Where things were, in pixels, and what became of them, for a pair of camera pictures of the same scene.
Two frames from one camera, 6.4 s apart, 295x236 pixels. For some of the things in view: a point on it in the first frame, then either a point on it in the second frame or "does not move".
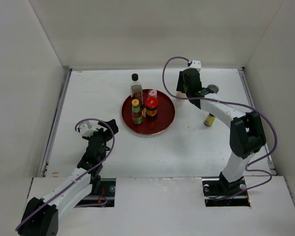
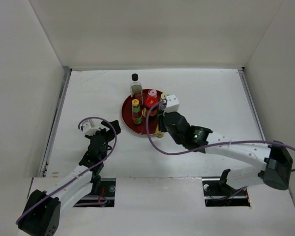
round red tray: x=165 y=115 does not move
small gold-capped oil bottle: x=209 y=119 to x=159 y=133
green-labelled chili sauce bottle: x=136 y=116 does not move
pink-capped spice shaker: x=152 y=93 does not move
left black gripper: x=107 y=132 does not move
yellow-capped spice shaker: x=179 y=94 to x=163 y=101
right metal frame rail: x=273 y=169 does not move
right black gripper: x=180 y=87 to x=162 y=122
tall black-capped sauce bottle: x=136 y=89 does not move
